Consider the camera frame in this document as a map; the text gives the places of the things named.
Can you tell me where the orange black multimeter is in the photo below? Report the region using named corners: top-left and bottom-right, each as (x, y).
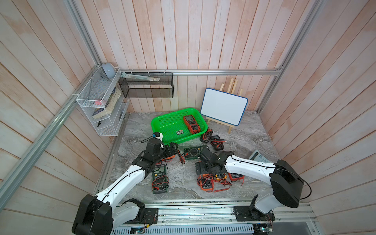
top-left (195, 162), bottom-right (218, 193)

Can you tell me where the red multimeter black face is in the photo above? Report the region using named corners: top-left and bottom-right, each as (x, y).
top-left (228, 173), bottom-right (245, 183)

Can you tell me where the green plastic basket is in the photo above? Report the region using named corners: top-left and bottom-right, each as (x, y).
top-left (151, 108), bottom-right (208, 145)

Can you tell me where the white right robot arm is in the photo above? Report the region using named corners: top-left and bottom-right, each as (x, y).
top-left (198, 149), bottom-right (306, 222)

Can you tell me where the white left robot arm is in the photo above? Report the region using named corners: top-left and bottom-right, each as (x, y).
top-left (71, 137), bottom-right (179, 235)

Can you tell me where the yellow multimeter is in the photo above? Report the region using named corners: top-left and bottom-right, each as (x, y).
top-left (214, 173), bottom-right (227, 181)

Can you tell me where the orange multimeter green face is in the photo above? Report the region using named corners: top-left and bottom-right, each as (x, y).
top-left (156, 155), bottom-right (175, 165)

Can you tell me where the small black multimeter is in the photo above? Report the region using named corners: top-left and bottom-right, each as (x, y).
top-left (200, 128), bottom-right (213, 144)
top-left (210, 136), bottom-right (225, 151)

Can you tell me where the green horizontal multimeter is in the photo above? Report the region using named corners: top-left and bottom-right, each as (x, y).
top-left (183, 146), bottom-right (208, 160)

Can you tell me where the small black multimeter rear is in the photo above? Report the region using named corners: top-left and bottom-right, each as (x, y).
top-left (200, 128), bottom-right (213, 144)

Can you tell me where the dark green multimeter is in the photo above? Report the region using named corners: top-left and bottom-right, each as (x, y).
top-left (151, 164), bottom-right (169, 194)

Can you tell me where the light blue calculator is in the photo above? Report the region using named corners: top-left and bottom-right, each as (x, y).
top-left (248, 150), bottom-right (271, 163)

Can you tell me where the blue framed whiteboard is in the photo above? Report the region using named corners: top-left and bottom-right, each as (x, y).
top-left (200, 88), bottom-right (248, 126)

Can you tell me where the book on shelf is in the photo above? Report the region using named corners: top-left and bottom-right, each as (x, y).
top-left (92, 87), bottom-right (122, 119)

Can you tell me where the wooden easel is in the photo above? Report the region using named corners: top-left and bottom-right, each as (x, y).
top-left (206, 77), bottom-right (238, 134)

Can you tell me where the light green ruler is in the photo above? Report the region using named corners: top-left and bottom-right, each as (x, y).
top-left (121, 72), bottom-right (160, 82)

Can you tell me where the grey computer mouse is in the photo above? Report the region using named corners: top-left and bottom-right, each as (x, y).
top-left (101, 63), bottom-right (116, 80)

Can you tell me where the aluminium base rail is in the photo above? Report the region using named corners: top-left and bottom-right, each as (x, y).
top-left (74, 199), bottom-right (318, 235)

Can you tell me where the black mesh wall basket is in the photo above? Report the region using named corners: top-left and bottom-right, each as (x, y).
top-left (118, 72), bottom-right (174, 99)

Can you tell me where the white wire shelf rack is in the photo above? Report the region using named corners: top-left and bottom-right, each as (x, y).
top-left (76, 66), bottom-right (129, 137)

